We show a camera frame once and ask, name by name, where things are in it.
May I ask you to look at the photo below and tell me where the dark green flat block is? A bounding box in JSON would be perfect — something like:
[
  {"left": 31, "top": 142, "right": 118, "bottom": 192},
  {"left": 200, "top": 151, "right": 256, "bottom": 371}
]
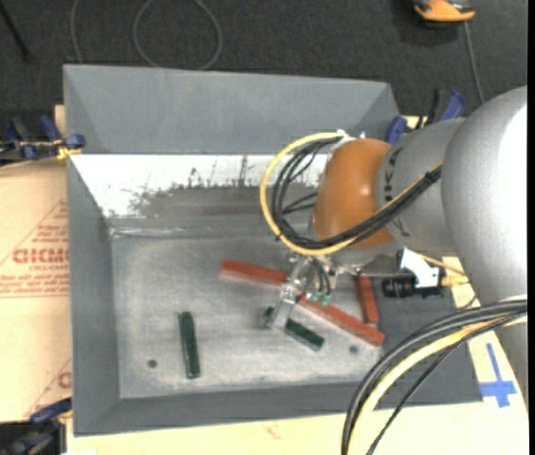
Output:
[
  {"left": 264, "top": 304, "right": 326, "bottom": 352},
  {"left": 176, "top": 310, "right": 202, "bottom": 380}
]

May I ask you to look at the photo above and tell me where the red-brown flat block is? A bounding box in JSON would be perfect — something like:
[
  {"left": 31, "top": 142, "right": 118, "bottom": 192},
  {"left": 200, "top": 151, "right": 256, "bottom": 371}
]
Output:
[
  {"left": 295, "top": 295, "right": 386, "bottom": 348},
  {"left": 218, "top": 259, "right": 293, "bottom": 289},
  {"left": 353, "top": 274, "right": 380, "bottom": 325}
]

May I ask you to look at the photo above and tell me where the grey metal bin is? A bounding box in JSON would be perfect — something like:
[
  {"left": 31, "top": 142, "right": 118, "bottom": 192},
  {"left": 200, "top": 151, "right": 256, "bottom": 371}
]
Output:
[{"left": 62, "top": 64, "right": 483, "bottom": 435}]

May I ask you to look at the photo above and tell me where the brown cardboard board, red print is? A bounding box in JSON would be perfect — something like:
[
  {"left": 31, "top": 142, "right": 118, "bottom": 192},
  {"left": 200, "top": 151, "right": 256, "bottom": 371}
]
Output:
[{"left": 0, "top": 104, "right": 75, "bottom": 427}]

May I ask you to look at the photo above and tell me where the black cylinder on white bracket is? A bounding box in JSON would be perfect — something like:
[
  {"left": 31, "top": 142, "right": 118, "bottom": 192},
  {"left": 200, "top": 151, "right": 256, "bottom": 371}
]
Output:
[{"left": 380, "top": 247, "right": 445, "bottom": 300}]

